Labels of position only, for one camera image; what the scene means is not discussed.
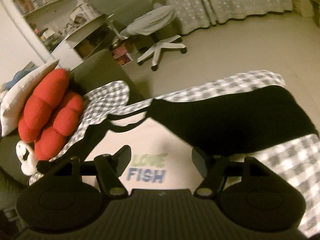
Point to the cream sweatshirt with bear print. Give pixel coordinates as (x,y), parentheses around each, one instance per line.
(165,135)

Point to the white fluffy earmuffs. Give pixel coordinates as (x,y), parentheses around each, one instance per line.
(27,158)

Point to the lower red flower cushion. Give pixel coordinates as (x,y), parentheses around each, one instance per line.
(62,124)

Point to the white desk with clutter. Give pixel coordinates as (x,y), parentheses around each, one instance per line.
(87,33)

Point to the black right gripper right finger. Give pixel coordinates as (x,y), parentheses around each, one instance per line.
(217,169)

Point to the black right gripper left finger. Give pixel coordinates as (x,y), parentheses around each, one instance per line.
(66,178)

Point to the white pillow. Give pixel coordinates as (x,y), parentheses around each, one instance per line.
(14,100)

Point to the white bookshelf with books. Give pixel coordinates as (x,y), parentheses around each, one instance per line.
(35,19)

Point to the red flower cushion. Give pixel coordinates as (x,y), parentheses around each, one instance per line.
(62,124)
(38,108)

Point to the grey white office chair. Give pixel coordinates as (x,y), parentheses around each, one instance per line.
(128,18)

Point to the dark green sofa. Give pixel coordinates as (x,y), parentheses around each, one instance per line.
(98,70)

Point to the upper red flower cushion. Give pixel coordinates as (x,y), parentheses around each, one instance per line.
(38,108)

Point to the grey white checkered blanket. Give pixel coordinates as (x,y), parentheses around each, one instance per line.
(297,162)

